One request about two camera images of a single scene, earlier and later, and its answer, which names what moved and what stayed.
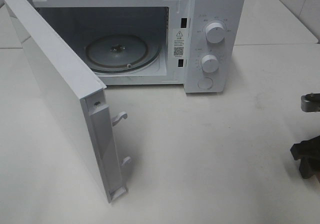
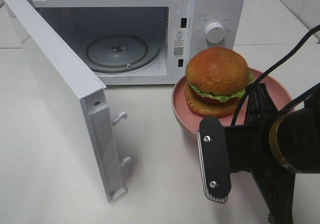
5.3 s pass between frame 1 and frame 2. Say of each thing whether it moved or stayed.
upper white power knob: stayed
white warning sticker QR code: stayed
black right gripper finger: moved
